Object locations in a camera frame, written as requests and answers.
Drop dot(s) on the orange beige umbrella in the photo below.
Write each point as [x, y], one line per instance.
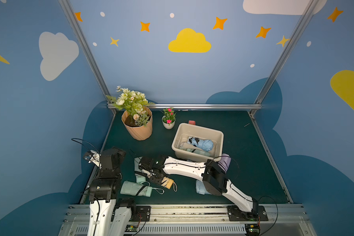
[167, 182]

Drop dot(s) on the light blue umbrella front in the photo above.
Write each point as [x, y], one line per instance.
[200, 188]

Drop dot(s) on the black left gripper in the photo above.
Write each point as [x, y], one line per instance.
[110, 159]

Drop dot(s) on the lilac purple folded umbrella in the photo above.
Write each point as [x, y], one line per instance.
[224, 162]

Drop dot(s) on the aluminium front rail frame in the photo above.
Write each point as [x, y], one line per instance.
[201, 220]

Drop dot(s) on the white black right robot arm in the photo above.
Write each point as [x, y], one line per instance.
[213, 177]

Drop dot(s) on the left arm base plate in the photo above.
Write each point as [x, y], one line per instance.
[140, 213]

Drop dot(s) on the small white pot pink flowers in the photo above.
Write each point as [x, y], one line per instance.
[169, 118]

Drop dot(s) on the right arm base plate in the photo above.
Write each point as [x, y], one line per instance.
[235, 214]

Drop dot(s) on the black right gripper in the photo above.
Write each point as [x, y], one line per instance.
[153, 174]

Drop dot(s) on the beige plastic storage box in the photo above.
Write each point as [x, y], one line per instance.
[185, 131]

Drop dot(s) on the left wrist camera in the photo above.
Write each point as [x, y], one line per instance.
[92, 156]

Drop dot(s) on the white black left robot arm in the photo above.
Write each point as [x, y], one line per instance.
[108, 216]

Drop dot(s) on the sky blue umbrella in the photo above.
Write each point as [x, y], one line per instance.
[205, 144]

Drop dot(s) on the large flower pot brown wrap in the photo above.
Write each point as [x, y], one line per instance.
[137, 117]

